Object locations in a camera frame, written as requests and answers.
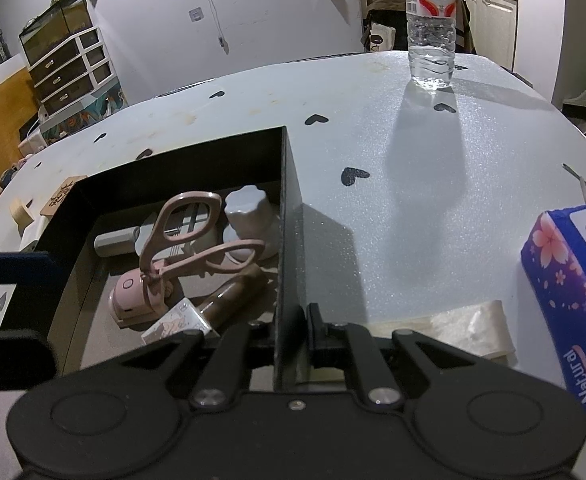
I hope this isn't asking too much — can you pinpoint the white drawer cabinet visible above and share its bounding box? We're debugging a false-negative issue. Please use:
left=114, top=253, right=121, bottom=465
left=28, top=27, right=118, bottom=115

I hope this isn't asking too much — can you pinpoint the pink small round device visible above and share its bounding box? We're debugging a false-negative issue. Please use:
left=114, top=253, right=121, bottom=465
left=109, top=269, right=174, bottom=328

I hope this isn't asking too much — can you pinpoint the clear plastic water bottle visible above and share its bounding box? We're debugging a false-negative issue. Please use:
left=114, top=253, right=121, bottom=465
left=406, top=0, right=456, bottom=91

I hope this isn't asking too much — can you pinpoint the rounded plain wooden block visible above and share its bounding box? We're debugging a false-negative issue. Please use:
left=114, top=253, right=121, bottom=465
left=10, top=198, right=34, bottom=229

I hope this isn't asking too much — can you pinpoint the grey white cylinder stick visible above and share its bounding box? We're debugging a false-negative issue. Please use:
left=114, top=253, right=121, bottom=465
left=94, top=226, right=140, bottom=258

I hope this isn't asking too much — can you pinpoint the black storage box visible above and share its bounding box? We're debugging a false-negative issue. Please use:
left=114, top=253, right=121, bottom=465
left=0, top=126, right=307, bottom=394

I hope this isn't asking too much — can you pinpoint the engraved wooden square block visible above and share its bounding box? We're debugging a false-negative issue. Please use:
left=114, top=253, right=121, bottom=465
left=39, top=176, right=86, bottom=218

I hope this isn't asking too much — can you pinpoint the clear plastic bag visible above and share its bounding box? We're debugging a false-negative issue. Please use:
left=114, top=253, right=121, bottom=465
left=367, top=300, right=515, bottom=360

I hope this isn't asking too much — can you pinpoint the pink eyelash curler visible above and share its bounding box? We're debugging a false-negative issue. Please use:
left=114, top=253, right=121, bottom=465
left=139, top=192, right=265, bottom=285

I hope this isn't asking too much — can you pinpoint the blue floral tissue pack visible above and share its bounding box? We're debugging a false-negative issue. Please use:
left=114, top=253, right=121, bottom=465
left=521, top=205, right=586, bottom=410

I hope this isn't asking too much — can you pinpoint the brown cosmetic tube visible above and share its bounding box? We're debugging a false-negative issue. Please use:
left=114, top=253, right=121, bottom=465
left=199, top=263, right=268, bottom=332

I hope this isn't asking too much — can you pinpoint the white ceramic jar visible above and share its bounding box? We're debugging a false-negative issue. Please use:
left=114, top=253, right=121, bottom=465
left=223, top=185, right=280, bottom=261

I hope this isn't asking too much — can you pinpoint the small patterned card box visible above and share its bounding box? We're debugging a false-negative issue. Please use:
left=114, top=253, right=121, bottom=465
left=141, top=298, right=218, bottom=346

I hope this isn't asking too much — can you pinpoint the glass fish tank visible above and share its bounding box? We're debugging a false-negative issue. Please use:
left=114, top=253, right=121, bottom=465
left=19, top=0, right=92, bottom=65

